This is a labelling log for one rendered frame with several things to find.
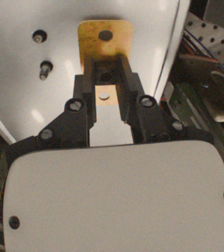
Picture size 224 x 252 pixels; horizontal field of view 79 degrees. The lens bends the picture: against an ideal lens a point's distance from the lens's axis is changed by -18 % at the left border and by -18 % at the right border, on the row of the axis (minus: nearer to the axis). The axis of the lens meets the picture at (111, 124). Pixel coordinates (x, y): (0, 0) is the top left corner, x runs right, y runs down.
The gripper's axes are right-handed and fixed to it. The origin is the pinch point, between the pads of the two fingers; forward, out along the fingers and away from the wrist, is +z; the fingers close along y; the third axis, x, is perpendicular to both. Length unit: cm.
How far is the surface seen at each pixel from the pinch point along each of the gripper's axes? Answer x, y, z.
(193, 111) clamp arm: -4.3, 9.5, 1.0
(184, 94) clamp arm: -3.9, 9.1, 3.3
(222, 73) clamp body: -3.0, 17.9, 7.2
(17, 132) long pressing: -9.8, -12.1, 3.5
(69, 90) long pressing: -3.1, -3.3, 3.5
